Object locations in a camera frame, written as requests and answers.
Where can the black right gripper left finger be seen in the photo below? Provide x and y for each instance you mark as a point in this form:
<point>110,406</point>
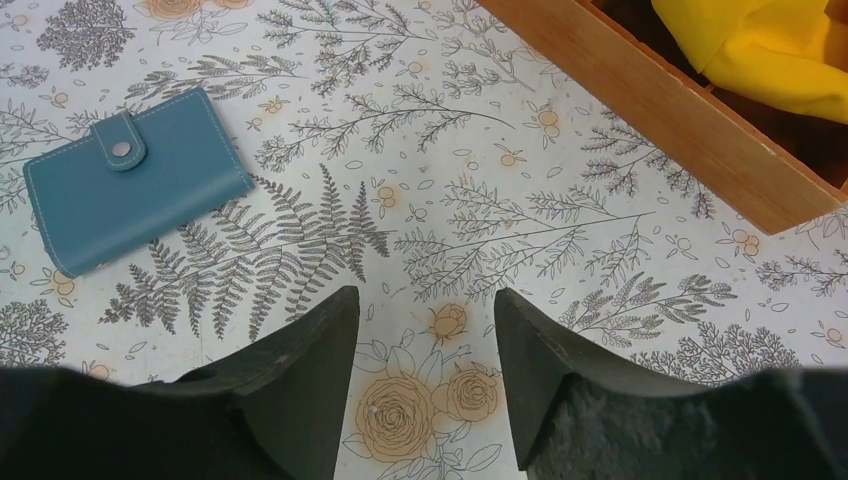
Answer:
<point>271,410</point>

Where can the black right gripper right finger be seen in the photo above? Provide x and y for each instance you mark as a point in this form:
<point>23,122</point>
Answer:
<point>579,411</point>

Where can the floral table mat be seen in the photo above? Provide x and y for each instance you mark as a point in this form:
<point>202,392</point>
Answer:
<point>424,153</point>

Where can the brown wooden tray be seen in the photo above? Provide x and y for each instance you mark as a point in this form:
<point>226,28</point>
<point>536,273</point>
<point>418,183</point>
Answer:
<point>778,170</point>

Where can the yellow cloth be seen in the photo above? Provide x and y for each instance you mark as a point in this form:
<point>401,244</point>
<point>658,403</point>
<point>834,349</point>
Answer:
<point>787,54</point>

